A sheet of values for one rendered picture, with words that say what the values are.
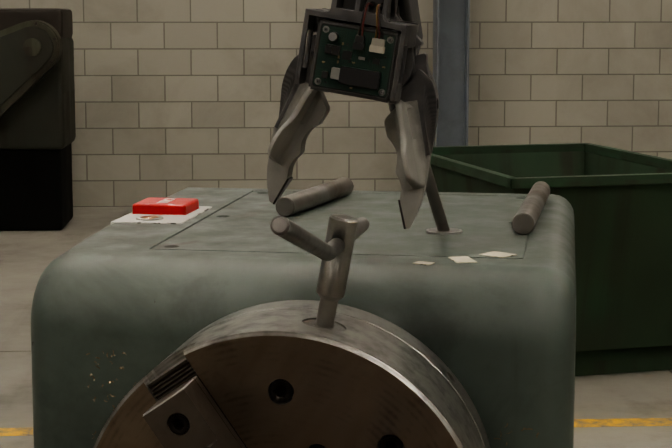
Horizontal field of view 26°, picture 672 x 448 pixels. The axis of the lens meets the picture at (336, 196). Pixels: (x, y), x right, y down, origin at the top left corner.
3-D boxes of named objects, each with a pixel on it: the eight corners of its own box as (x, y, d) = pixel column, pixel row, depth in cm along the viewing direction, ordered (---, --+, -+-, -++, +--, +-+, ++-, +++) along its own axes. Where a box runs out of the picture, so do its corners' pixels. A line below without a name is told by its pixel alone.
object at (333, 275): (307, 354, 114) (333, 211, 112) (334, 360, 113) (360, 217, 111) (301, 361, 112) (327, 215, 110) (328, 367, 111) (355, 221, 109)
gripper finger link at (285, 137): (223, 188, 103) (291, 78, 101) (244, 178, 109) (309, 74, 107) (259, 212, 102) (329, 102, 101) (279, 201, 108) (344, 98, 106)
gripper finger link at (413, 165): (394, 238, 101) (363, 108, 100) (406, 226, 107) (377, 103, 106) (438, 228, 100) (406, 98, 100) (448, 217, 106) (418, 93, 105)
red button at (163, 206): (147, 214, 164) (147, 196, 164) (199, 215, 163) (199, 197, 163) (131, 222, 158) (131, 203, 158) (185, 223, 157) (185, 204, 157)
